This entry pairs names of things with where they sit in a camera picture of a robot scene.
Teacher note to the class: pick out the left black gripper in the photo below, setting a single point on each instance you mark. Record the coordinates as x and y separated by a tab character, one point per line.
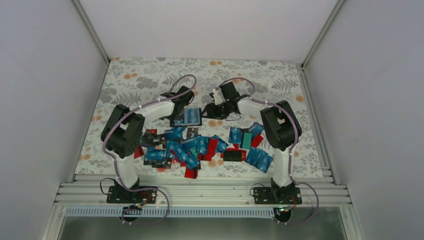
177	118

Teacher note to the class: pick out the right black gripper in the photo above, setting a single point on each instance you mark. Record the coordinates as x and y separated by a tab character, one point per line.
212	112

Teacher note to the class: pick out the black leather card holder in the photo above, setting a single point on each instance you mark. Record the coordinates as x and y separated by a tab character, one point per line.
176	123

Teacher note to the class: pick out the blue VIP diamond card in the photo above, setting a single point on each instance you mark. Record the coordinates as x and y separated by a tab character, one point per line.
192	116

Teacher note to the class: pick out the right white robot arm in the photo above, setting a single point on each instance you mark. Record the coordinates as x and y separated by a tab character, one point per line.
281	128

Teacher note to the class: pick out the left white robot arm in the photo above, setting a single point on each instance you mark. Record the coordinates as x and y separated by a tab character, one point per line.
124	129

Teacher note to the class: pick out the blue card beside teal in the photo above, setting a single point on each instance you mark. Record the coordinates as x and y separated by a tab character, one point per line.
235	135

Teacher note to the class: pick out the black VIP card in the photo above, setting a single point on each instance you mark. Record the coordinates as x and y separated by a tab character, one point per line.
150	140

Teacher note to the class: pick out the blue card near teal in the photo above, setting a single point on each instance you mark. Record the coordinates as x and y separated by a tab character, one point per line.
255	129

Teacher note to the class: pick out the black card on red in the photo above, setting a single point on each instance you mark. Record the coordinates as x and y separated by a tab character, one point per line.
232	156

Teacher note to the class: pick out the blue VIP card lower left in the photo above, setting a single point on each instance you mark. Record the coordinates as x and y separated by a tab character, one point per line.
153	154

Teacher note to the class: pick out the red card bottom centre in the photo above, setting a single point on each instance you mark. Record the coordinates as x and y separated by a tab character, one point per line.
191	173

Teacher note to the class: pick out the blue VIP card stack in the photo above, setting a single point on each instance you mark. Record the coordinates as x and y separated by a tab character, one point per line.
259	159

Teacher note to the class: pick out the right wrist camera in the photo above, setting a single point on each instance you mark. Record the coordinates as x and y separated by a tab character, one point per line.
217	97

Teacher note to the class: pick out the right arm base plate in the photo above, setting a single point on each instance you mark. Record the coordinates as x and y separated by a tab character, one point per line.
265	196

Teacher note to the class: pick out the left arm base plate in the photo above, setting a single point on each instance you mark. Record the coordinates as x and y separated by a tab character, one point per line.
118	195

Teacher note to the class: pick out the aluminium rail frame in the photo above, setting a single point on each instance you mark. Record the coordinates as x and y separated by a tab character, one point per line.
203	191

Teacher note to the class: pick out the grey perforated cable duct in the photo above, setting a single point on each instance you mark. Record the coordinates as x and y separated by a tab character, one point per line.
172	212

